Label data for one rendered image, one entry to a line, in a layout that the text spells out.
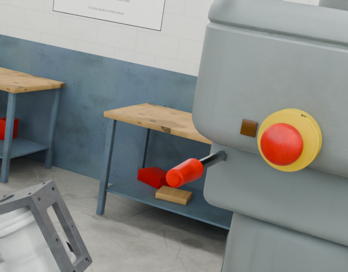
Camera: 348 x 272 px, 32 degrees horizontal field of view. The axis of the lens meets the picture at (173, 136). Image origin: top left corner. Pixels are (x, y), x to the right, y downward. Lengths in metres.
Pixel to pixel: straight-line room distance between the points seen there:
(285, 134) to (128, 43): 5.19
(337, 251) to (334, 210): 0.07
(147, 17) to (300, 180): 4.98
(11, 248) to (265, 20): 0.32
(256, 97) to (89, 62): 5.35
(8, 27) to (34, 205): 6.01
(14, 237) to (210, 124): 0.23
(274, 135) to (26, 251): 0.25
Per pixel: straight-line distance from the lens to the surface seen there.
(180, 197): 5.01
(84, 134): 6.05
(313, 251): 0.78
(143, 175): 5.39
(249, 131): 0.62
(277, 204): 0.73
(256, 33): 0.62
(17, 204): 0.55
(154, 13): 5.61
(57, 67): 6.16
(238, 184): 0.74
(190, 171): 0.63
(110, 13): 5.83
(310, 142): 0.59
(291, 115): 0.59
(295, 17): 0.61
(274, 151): 0.57
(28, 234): 0.56
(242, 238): 0.81
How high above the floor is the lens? 1.88
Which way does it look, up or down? 13 degrees down
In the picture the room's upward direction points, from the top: 9 degrees clockwise
